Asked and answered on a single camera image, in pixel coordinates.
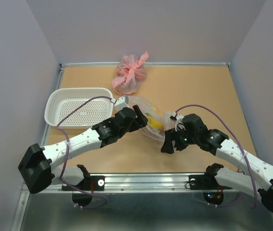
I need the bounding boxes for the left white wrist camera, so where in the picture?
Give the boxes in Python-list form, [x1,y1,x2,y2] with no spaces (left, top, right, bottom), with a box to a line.
[111,95,129,112]

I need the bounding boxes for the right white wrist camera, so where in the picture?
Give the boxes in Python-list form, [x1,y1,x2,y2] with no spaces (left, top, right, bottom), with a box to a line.
[170,112,185,131]

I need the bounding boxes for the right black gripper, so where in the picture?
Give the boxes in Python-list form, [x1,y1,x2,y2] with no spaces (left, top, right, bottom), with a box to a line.
[160,125,199,154]

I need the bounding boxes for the yellow fruit in bag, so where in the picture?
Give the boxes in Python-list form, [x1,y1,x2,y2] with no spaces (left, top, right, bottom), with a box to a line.
[146,106,164,130]

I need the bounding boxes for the purple cable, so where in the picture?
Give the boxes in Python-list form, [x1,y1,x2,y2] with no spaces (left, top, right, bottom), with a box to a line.
[174,104,257,209]
[56,96,107,209]

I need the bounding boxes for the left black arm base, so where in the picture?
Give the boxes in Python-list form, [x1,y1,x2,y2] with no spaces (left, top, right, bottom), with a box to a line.
[61,175,107,209]

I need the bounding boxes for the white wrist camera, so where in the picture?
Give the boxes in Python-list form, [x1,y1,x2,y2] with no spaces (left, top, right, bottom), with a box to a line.
[170,112,185,131]
[111,95,129,112]

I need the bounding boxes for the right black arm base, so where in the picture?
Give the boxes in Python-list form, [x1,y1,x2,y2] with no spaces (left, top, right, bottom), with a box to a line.
[185,175,231,207]

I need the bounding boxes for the pink knotted plastic bag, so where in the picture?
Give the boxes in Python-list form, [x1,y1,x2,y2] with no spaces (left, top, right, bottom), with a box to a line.
[111,51,149,95]

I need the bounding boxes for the white perforated plastic basket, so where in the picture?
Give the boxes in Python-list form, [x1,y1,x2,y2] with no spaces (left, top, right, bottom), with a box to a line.
[44,88,113,129]

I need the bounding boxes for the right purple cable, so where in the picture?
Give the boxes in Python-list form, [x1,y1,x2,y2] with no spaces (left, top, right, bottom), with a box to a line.
[174,104,257,209]

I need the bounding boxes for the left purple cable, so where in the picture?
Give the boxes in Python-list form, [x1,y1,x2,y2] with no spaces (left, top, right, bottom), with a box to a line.
[56,96,107,209]

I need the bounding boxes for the clear plastic fruit bag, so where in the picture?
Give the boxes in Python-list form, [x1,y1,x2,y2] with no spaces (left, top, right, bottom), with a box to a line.
[128,95,175,147]

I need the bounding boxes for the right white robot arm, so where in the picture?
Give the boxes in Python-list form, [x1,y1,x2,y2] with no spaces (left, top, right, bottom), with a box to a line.
[161,113,273,213]

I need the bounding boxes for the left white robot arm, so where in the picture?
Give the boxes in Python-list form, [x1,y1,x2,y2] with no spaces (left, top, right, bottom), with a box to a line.
[18,105,148,194]

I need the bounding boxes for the aluminium front rail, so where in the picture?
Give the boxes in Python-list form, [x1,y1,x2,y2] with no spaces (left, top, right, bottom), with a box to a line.
[22,172,248,193]

